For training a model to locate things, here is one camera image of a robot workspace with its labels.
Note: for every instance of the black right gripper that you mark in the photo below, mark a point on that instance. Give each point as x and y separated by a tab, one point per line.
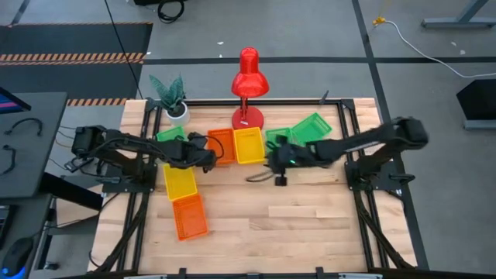
296	159

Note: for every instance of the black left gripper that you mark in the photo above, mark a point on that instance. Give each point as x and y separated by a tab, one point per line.
186	153

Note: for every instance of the orange plastic basket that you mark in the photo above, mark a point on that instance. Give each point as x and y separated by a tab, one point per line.
190	217
228	149

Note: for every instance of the green plastic basket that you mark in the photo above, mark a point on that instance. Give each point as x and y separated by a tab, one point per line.
312	128
271	135
170	134

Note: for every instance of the yellow plastic basket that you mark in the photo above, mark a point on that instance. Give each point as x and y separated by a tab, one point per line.
180	182
250	145

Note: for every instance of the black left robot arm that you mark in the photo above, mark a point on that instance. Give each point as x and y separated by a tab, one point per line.
128	141

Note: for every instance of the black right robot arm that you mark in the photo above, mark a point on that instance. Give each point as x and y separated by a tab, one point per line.
372	137

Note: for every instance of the white plant pot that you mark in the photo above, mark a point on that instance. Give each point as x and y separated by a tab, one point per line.
182	118

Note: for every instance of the green snake plant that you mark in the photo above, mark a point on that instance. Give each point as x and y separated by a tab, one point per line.
170	95

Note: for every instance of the red desk lamp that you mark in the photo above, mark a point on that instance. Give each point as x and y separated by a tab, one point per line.
250	83

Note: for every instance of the dark grey side desk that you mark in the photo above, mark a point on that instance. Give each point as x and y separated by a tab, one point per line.
38	155

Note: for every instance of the black hazard-striped floor mat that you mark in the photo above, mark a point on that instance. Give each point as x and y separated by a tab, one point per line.
77	38

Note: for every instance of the yellow plug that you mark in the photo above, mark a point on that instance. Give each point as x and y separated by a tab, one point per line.
379	20

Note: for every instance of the laptop screen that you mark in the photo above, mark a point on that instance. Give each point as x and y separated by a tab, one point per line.
11	104

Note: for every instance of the black box with grey base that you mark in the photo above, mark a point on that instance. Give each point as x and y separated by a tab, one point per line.
480	100

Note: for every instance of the black computer mouse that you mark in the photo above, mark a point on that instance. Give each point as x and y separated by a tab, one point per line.
17	255

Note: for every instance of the grey table leg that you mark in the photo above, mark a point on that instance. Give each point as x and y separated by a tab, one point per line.
457	22

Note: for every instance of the black aluminium frame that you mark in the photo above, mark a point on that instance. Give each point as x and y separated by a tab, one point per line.
294	102

